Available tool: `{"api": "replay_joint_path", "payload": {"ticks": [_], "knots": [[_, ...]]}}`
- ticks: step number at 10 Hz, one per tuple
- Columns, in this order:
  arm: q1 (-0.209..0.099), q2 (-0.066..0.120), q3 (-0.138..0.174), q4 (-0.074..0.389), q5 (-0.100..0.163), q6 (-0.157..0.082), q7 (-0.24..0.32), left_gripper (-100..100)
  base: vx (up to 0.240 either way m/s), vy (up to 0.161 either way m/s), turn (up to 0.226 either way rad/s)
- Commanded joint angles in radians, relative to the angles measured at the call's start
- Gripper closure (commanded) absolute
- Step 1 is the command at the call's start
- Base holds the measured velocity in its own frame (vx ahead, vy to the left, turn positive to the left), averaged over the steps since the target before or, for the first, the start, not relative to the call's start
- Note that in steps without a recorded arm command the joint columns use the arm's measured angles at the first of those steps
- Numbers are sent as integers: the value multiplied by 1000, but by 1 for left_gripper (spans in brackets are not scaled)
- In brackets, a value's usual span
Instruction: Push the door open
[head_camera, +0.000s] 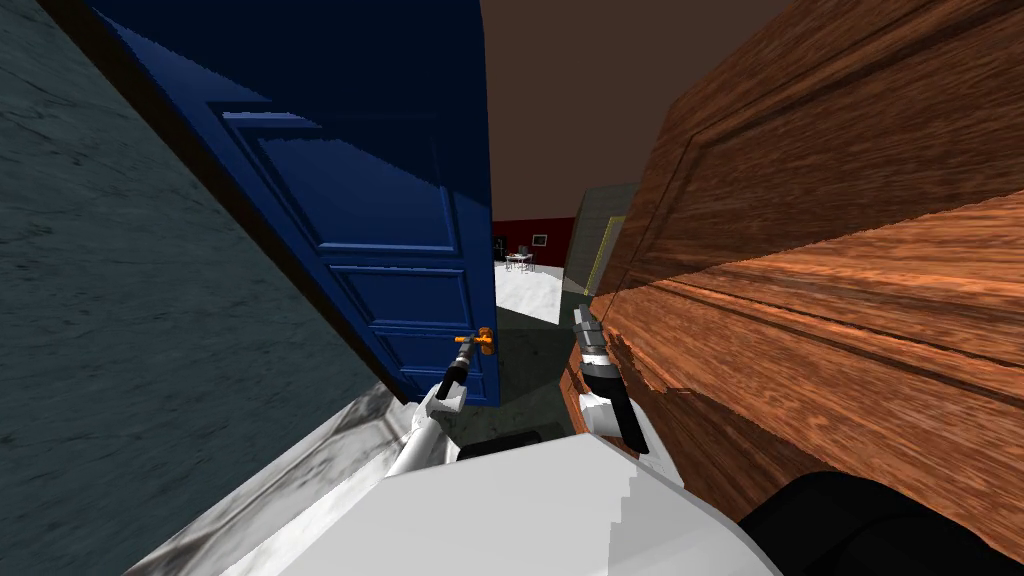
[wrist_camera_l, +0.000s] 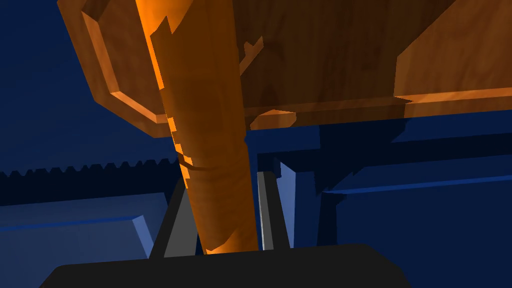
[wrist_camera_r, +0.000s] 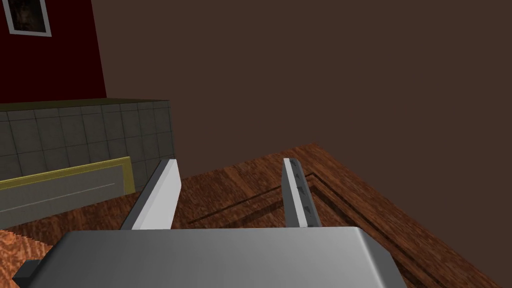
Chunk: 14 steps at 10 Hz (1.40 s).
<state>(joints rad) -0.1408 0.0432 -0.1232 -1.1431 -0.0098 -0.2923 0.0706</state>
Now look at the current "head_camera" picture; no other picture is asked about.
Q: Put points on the brown wooden door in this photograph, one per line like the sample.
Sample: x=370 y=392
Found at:
x=816 y=264

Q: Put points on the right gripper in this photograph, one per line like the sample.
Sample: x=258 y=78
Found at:
x=590 y=332

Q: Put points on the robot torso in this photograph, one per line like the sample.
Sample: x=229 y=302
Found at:
x=512 y=520

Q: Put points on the blue panelled door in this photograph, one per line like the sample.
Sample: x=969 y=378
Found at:
x=376 y=240

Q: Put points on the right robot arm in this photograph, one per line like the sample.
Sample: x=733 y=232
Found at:
x=848 y=528

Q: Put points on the white table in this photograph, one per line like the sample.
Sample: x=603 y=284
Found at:
x=520 y=258

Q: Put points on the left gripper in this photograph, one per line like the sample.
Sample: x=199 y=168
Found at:
x=464 y=354

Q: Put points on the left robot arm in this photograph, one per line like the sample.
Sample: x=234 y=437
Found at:
x=428 y=432

